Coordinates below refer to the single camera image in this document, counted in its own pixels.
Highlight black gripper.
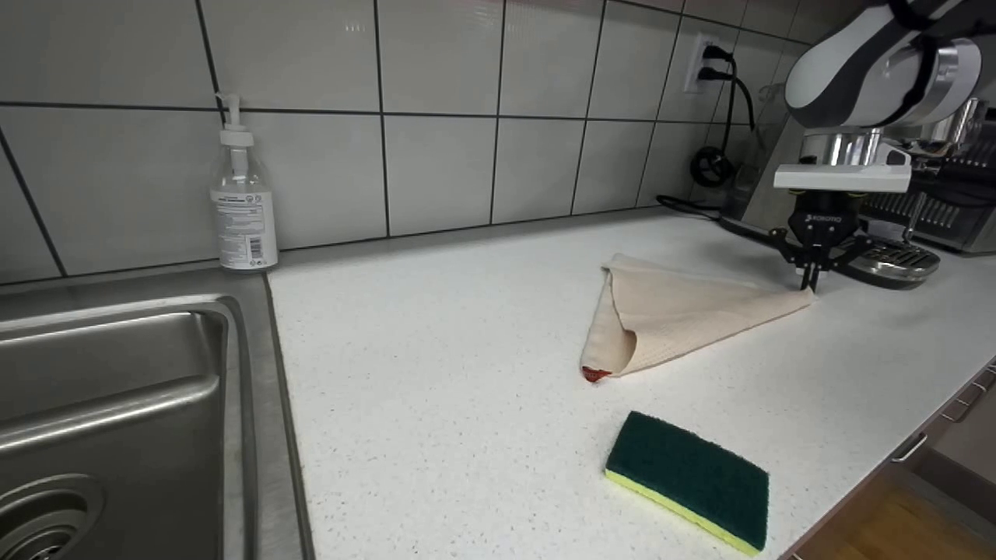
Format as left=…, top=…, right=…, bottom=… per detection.
left=768, top=191, right=878, bottom=295

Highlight beige waffle weave towel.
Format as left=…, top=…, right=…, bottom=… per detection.
left=575, top=252, right=819, bottom=388

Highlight stainless steel espresso machine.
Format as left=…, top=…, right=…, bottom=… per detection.
left=724, top=91, right=996, bottom=291

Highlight green and yellow sponge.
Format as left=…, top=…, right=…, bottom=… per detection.
left=603, top=406, right=774, bottom=560

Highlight clear soap pump bottle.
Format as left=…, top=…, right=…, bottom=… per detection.
left=208, top=93, right=283, bottom=273

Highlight stainless steel sink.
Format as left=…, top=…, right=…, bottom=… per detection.
left=0, top=271, right=321, bottom=560

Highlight black power cable with plug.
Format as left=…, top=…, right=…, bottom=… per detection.
left=658, top=44, right=765, bottom=224

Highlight silver drawer handle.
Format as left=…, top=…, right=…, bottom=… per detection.
left=938, top=383, right=991, bottom=426
left=887, top=432, right=934, bottom=466

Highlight white wall outlet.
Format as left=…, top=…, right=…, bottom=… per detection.
left=683, top=33, right=745, bottom=95

